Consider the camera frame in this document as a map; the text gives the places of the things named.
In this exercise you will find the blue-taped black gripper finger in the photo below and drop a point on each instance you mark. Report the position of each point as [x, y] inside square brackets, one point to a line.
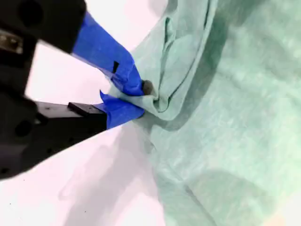
[122, 111]
[103, 47]

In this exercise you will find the pale green T-shirt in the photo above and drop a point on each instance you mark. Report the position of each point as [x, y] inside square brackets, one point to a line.
[223, 117]

